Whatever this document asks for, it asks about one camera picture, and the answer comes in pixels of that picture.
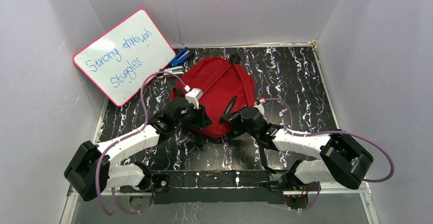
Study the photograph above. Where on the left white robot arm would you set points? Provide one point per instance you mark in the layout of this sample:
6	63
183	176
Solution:
96	167

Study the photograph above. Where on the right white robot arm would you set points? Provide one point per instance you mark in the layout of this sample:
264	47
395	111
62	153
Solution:
338	157

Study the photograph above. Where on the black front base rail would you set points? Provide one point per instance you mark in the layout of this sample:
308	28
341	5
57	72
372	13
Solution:
219	186

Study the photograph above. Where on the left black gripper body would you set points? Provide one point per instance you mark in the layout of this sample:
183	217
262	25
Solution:
201	117

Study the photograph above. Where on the red student backpack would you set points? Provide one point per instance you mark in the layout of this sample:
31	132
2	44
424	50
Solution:
227	88

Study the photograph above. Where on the blue stapler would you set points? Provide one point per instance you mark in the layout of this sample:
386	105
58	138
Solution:
175	66

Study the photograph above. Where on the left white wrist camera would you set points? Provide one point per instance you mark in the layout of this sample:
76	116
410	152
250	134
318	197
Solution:
193	96

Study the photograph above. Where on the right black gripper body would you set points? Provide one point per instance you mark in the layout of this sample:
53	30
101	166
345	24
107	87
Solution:
239	125

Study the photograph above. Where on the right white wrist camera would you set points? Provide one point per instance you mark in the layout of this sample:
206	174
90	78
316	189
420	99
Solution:
259	105

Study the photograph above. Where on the white board pink frame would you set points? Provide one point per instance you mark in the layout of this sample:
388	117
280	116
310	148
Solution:
120	60

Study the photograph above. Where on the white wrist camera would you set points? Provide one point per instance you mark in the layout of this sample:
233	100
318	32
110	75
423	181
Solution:
193	96
259	105

